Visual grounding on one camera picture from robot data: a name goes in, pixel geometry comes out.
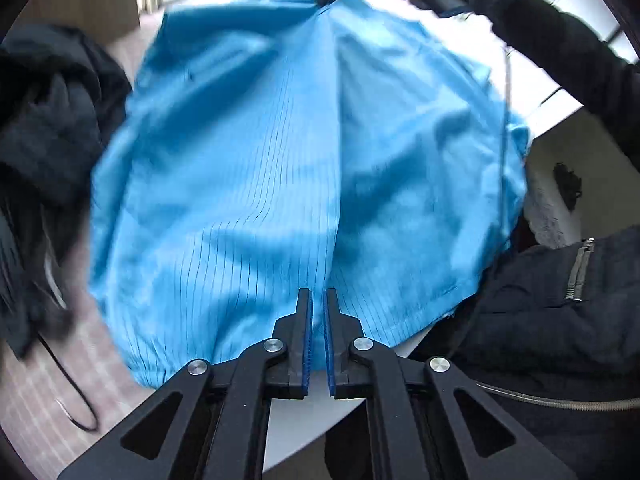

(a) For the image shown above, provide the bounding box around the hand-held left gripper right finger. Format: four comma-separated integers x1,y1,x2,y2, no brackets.
323,288,578,480

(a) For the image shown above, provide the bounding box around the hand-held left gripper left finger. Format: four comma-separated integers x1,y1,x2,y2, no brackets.
57,288,314,480

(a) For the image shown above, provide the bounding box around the blue striped jacket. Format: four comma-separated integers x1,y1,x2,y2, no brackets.
87,0,532,388

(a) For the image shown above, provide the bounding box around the person's right forearm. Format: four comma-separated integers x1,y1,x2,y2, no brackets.
492,0,640,166

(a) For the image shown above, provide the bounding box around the pile of dark clothes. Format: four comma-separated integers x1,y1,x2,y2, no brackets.
0,22,133,221

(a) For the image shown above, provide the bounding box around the white lace cloth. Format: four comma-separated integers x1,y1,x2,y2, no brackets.
522,165,583,250

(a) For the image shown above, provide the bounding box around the light wooden board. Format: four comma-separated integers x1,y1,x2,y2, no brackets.
12,0,142,46

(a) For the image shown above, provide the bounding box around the small black object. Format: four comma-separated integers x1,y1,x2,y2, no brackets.
552,161,584,212

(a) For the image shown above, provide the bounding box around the black garment with yellow print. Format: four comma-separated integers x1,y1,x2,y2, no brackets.
0,200,76,359

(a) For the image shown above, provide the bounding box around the black cord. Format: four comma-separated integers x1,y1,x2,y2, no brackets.
37,334,99,432

